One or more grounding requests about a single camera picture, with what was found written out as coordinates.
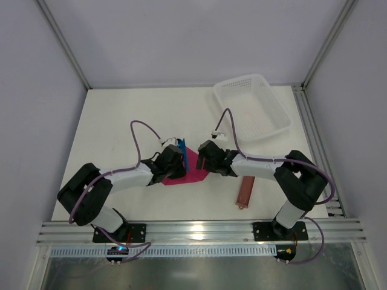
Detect pink paper napkin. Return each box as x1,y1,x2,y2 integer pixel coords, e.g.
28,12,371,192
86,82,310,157
162,147,209,186

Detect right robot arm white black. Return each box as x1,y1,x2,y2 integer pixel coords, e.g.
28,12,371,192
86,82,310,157
196,140,328,242

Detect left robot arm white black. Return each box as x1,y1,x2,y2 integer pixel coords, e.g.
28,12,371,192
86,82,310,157
57,144,187,242

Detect brown utensil tray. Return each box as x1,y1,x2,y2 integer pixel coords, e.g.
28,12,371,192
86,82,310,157
235,176,255,210

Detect white plastic basket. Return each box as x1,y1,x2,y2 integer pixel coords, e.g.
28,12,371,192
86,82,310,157
213,74,293,143

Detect left controller board black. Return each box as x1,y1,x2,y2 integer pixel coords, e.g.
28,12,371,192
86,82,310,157
106,246,129,266

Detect controller board black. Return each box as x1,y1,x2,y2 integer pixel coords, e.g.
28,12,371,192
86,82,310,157
106,246,129,266
275,248,296,264

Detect right controller board black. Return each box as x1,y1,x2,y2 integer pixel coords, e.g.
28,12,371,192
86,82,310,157
275,248,296,264

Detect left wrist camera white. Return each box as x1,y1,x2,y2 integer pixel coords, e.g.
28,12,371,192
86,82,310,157
160,137,178,148

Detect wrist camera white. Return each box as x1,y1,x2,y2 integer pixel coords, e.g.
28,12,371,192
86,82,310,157
160,137,178,148
211,130,229,143

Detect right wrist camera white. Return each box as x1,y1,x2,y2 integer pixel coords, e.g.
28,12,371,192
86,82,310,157
211,130,229,143

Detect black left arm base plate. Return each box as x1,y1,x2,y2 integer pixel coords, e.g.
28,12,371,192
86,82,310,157
93,222,146,244

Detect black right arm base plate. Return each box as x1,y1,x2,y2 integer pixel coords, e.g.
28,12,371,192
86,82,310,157
252,221,308,242

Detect white slotted cable duct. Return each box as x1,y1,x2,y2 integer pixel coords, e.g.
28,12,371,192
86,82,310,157
50,244,277,258

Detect right side aluminium rail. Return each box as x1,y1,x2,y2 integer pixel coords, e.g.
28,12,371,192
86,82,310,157
291,84,346,218

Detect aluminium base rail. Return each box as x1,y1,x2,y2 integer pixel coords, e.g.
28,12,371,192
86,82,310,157
36,218,366,245

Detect left aluminium frame post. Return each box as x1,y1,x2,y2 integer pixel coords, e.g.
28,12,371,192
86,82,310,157
35,0,92,91

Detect aluminium frame post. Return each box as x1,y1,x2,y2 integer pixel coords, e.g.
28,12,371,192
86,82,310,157
301,0,359,89
35,0,92,91

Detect right aluminium frame post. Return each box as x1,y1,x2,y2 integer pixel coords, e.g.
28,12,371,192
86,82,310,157
301,0,359,89

